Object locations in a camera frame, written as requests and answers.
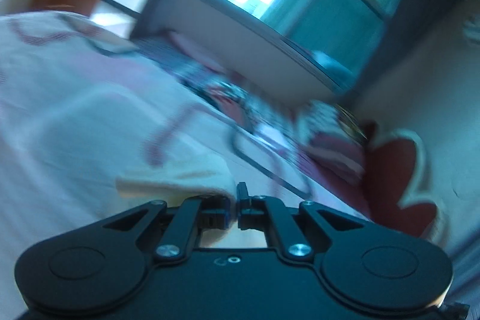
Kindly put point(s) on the black white red striped garment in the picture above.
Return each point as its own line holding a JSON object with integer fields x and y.
{"x": 228, "y": 93}

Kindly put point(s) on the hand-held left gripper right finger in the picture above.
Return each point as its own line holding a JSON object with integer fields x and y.
{"x": 244, "y": 215}

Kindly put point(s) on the cream small cloth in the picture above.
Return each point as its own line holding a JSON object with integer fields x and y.
{"x": 176, "y": 181}

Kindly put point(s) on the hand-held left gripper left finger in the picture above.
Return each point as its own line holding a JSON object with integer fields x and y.
{"x": 222, "y": 215}

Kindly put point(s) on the striped pink pillow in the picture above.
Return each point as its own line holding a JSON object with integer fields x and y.
{"x": 333, "y": 151}

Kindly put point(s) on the patterned quilt cover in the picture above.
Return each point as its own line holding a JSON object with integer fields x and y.
{"x": 75, "y": 110}

